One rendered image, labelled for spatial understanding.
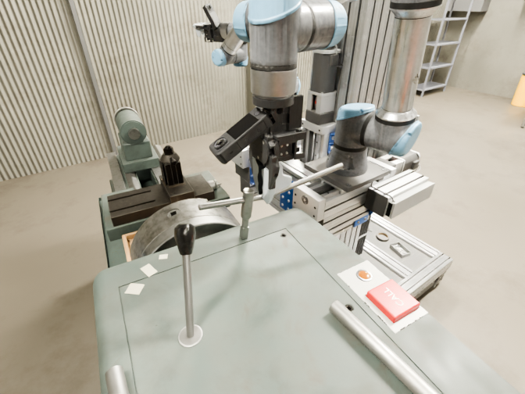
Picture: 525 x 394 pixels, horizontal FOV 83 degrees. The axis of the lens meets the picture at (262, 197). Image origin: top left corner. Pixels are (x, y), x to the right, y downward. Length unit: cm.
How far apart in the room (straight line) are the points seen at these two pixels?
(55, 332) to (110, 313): 178
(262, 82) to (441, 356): 48
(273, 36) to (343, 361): 47
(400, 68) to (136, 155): 142
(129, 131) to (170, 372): 145
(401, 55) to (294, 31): 47
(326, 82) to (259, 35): 79
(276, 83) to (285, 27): 7
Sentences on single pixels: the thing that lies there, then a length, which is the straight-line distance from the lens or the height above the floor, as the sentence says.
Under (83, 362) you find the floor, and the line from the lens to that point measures 214.
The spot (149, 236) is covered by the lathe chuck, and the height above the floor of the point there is 120.
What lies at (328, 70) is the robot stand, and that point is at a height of 146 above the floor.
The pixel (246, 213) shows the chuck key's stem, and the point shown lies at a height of 132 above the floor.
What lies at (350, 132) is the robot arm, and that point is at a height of 132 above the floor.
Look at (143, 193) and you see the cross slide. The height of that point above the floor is 97.
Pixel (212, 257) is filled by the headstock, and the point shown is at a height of 126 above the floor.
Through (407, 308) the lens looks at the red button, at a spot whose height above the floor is 127.
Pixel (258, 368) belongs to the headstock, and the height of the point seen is 126.
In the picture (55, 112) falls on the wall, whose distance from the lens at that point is 418.
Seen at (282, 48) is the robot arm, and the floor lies 162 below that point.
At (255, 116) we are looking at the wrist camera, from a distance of 53.
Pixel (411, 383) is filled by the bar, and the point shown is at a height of 127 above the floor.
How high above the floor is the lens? 167
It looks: 33 degrees down
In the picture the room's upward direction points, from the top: straight up
